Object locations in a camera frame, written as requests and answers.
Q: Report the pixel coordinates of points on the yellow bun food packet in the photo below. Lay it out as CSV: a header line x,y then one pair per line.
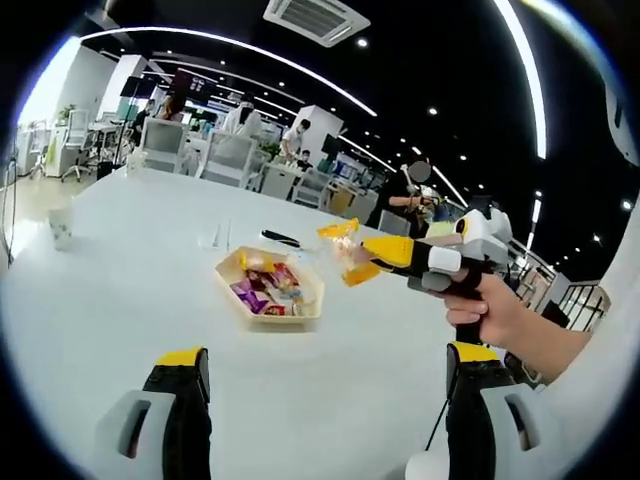
x,y
347,250
255,260

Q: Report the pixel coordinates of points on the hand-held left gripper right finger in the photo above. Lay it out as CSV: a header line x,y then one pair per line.
x,y
467,405

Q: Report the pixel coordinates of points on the purple brown food packet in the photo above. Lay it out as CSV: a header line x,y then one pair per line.
x,y
250,297

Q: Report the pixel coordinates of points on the cream hexagonal container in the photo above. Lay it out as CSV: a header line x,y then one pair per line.
x,y
230,285

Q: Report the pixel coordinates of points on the dark red food bar packet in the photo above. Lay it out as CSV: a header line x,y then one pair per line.
x,y
282,277

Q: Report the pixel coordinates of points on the grey chest-worn device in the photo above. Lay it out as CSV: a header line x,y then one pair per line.
x,y
617,115

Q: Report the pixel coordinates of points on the potted green plant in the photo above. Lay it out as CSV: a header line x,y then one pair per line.
x,y
66,112

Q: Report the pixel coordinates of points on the hanging dark display screen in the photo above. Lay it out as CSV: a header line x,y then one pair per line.
x,y
192,82

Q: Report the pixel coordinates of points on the white mesh office chair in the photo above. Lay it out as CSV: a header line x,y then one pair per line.
x,y
312,190
162,145
230,160
75,137

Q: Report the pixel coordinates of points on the long ceiling light strip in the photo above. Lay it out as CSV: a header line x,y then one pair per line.
x,y
225,41
531,80

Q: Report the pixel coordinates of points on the person's white shirt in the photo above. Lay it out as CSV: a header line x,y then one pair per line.
x,y
595,400

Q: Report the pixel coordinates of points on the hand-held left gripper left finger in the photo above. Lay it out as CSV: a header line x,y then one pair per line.
x,y
175,400

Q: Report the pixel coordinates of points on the person's right hand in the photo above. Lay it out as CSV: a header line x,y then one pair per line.
x,y
490,315

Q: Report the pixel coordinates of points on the printed white paper cup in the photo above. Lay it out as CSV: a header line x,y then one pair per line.
x,y
62,227

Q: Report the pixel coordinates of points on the ceiling air conditioner vent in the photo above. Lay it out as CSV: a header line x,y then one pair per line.
x,y
317,17

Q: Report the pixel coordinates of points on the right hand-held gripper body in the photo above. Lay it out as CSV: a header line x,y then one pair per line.
x,y
482,235

